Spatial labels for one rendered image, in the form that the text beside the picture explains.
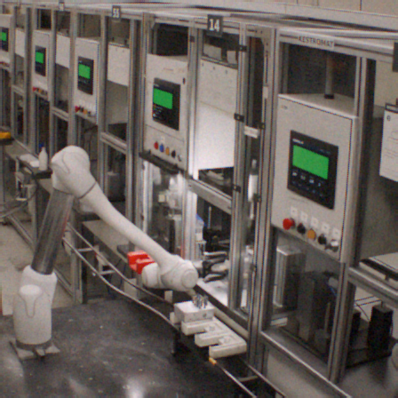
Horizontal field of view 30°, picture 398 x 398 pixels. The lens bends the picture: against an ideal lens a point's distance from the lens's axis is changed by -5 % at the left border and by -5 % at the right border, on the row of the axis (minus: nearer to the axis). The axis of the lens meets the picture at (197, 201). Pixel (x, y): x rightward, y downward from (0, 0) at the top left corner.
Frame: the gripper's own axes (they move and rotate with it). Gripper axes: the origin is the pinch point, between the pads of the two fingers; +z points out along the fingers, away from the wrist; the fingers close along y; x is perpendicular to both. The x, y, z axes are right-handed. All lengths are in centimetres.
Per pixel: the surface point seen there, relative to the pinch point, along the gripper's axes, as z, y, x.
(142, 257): -26.4, -5.8, 35.3
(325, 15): 65, 105, 33
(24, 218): 10, -100, 393
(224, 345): -29, -12, -45
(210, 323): -23.9, -12.8, -25.3
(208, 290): -12.5, -9.6, -1.3
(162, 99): -17, 64, 39
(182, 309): -33.0, -7.8, -18.6
